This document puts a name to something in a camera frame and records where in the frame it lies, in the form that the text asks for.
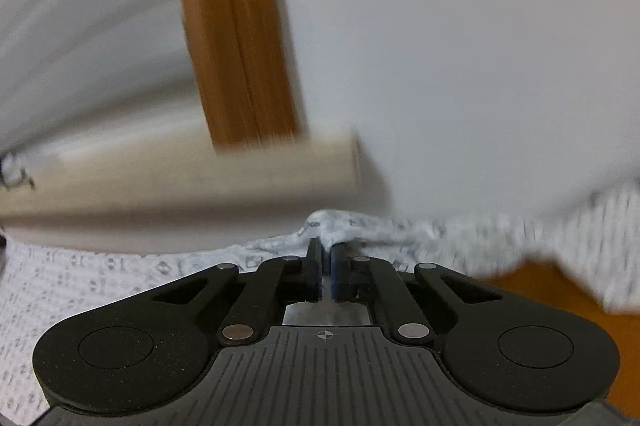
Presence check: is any wooden window frame side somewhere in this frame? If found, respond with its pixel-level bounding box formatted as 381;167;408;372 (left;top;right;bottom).
172;0;308;151

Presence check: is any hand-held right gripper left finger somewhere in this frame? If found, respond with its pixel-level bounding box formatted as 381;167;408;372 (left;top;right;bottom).
150;238;326;347

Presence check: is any beige window sill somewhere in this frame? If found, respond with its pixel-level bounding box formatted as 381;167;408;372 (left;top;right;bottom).
0;131;361;221

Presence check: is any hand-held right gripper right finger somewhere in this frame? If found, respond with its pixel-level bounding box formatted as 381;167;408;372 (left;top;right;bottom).
330;243;493;348

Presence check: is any black cable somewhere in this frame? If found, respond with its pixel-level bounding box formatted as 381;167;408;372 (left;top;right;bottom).
0;153;36;191

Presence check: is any white patterned pajama top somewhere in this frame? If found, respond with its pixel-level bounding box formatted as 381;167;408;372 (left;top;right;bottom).
0;186;640;426

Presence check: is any grey window blind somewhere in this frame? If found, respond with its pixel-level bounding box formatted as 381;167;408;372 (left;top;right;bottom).
0;0;201;151

